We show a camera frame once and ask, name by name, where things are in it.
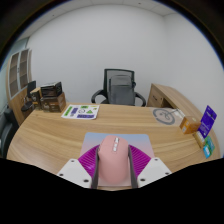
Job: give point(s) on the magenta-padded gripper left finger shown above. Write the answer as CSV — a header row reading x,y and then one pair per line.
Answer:
x,y
78,171

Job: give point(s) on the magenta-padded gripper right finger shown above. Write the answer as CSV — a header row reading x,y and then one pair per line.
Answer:
x,y
151,170

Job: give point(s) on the pink computer mouse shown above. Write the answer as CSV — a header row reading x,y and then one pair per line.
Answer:
x,y
113,160

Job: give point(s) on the pink and blue mouse pad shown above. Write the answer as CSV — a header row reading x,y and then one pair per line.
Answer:
x,y
93,140

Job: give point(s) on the small orange box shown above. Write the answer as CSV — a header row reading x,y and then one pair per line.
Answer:
x,y
189,125

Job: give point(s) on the white green purple printed sheet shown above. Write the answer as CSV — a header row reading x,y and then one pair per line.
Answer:
x,y
80,111

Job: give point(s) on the green and blue small box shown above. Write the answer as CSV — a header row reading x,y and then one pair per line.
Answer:
x,y
209,147

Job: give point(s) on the wide brown cardboard box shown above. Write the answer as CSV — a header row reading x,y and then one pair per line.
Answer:
x,y
53,104

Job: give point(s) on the purple sign card with stand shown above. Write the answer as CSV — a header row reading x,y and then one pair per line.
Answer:
x,y
207,121

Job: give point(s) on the wooden side desk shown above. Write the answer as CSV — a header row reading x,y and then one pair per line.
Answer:
x,y
166,96

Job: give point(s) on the grey backpack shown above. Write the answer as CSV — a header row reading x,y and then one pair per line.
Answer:
x,y
121,90

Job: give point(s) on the tall brown cardboard box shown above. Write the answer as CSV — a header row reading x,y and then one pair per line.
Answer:
x,y
35,96

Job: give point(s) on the black product box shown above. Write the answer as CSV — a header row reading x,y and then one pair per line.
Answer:
x,y
51,89

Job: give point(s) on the black mesh office chair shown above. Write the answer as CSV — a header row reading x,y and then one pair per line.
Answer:
x,y
118,72

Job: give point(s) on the wooden shelf cabinet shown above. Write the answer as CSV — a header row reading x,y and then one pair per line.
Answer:
x,y
18,76

